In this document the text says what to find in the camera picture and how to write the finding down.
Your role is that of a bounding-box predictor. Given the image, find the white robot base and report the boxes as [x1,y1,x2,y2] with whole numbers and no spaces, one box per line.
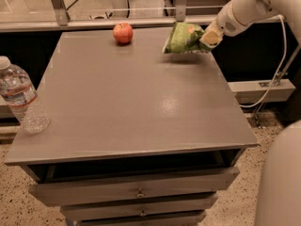
[254,121,301,226]

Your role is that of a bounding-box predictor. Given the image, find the metal window railing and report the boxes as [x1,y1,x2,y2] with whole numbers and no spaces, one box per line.
[0,0,229,32]

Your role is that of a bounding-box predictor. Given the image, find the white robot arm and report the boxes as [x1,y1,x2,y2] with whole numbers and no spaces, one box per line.
[199,0,301,51]

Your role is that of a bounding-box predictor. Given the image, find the grey drawer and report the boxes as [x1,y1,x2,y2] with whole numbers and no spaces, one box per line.
[60,192,218,220]
[78,211,206,226]
[29,167,240,206]

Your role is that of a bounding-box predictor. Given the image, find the red apple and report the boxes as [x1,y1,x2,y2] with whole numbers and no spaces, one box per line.
[113,23,134,44]

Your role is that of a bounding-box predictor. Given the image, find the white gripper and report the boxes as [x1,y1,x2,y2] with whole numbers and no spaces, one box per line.
[199,1,247,50]

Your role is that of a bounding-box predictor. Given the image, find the green jalapeno chip bag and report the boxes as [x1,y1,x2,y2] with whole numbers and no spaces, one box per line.
[162,22,213,54]

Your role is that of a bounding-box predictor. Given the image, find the top grey drawer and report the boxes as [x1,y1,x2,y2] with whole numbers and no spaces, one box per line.
[29,167,240,206]

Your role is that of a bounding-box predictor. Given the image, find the bottom grey drawer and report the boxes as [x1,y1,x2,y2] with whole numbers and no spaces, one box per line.
[78,211,206,226]

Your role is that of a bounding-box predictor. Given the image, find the grey drawer cabinet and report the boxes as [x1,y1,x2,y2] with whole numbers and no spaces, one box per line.
[4,26,260,226]

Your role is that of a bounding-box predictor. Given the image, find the clear plastic water bottle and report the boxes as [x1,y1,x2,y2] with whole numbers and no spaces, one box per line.
[0,56,50,134]

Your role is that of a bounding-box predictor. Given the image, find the white cable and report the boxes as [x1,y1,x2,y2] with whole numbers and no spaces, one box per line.
[239,14,288,109]

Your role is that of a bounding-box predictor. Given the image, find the middle grey drawer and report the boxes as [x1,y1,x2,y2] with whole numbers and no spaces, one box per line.
[60,192,218,220]

